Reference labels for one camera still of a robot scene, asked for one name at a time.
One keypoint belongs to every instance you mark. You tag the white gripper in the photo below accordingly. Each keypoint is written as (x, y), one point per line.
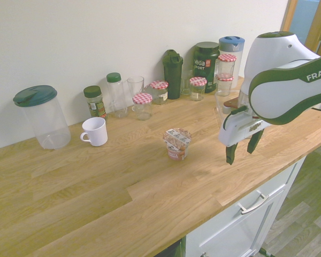
(235, 128)

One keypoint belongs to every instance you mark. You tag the cereal cup with printed lid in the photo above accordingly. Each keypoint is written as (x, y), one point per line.
(177, 143)

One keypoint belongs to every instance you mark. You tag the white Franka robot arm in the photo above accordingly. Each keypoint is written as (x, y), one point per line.
(275, 80)

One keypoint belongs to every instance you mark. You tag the clear rectangular plastic container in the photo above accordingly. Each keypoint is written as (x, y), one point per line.
(219, 107)

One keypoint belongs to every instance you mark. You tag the empty jar red gingham lid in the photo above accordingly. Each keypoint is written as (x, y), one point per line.
(224, 86)
(142, 105)
(226, 65)

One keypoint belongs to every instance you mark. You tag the labelled jar red gingham lid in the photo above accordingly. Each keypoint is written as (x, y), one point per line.
(159, 92)
(197, 89)

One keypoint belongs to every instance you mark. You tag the white kitchen cabinet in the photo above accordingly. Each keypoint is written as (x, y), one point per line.
(243, 227)

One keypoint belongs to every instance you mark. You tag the small clear glass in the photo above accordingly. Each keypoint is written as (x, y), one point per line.
(186, 81)

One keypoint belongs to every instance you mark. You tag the dark Vega Sport tub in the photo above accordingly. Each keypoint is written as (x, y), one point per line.
(204, 67)

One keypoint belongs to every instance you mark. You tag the tall canister blue lid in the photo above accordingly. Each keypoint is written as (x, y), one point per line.
(236, 51)

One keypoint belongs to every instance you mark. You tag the dark green shaker bottle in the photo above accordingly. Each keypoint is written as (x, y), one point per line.
(172, 75)

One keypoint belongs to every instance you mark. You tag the tall clear drinking glass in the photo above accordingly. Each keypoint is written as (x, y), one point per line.
(135, 85)

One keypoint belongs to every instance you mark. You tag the clear bottle green cap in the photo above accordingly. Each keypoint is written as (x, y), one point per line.
(117, 96)

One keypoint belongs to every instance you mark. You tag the white mug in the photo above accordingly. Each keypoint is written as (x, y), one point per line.
(96, 132)

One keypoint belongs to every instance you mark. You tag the spice jar dark green lid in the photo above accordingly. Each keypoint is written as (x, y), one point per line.
(95, 104)

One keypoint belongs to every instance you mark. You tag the large clear canister green lid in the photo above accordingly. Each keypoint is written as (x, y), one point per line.
(46, 120)

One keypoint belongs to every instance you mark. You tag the wooden door frame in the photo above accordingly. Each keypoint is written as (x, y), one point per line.
(314, 24)

